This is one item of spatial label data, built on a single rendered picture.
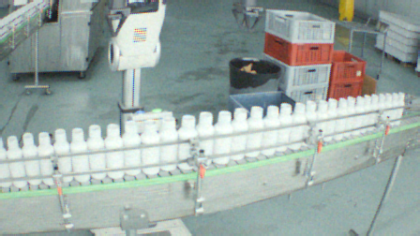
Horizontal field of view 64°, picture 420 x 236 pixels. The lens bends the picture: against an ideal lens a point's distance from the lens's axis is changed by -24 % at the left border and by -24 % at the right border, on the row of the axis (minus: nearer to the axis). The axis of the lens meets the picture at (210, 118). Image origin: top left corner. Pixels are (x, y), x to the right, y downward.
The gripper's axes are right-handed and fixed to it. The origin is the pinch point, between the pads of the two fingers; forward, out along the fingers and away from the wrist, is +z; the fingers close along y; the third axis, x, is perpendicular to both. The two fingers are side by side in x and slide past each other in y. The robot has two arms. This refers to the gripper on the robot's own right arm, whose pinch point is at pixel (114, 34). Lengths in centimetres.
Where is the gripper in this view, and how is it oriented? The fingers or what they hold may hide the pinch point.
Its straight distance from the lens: 128.4
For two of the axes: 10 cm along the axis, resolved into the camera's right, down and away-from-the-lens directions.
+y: 4.2, 4.0, -8.1
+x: 9.0, -1.0, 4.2
